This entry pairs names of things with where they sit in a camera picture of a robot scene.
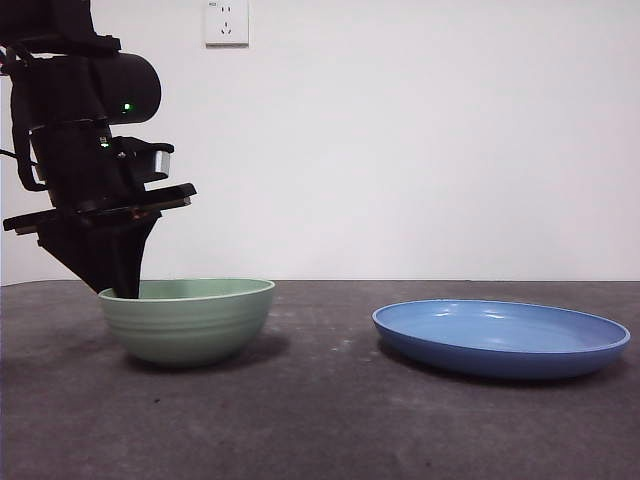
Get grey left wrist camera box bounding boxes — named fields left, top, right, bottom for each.
left=112, top=135, right=175, bottom=181

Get white wall socket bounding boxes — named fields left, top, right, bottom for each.
left=204, top=0, right=250, bottom=49

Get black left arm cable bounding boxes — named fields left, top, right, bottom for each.
left=0, top=42, right=44, bottom=192

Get blue round plate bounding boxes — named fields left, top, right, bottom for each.
left=371, top=298, right=631, bottom=379

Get green ribbed bowl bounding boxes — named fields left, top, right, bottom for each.
left=97, top=277, right=277, bottom=370

